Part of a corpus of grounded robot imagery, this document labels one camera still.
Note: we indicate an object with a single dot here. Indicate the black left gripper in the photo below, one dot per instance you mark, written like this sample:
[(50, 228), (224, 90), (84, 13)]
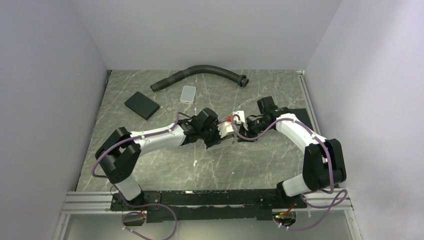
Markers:
[(217, 139)]

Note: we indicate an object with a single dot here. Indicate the clear white plastic case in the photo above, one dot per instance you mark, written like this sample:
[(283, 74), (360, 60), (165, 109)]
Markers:
[(188, 95)]

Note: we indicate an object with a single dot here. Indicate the white cardboard box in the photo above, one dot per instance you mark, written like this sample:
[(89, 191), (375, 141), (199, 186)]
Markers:
[(222, 143)]

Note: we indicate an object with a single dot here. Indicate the black flat rectangular box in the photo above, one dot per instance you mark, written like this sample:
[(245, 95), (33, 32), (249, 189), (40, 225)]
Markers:
[(142, 105)]

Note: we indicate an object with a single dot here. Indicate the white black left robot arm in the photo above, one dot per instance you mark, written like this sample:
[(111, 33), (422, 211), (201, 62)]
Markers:
[(119, 154)]

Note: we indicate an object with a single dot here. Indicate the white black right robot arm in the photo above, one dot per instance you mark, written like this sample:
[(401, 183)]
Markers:
[(323, 164)]

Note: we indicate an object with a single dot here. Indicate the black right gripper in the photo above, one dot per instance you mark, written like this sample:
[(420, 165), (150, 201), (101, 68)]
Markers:
[(243, 131)]

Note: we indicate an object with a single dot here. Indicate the aluminium frame rail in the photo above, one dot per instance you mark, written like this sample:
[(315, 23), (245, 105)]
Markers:
[(87, 203)]

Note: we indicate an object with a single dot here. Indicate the black mounting base rail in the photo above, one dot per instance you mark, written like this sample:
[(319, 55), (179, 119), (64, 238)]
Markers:
[(183, 205)]

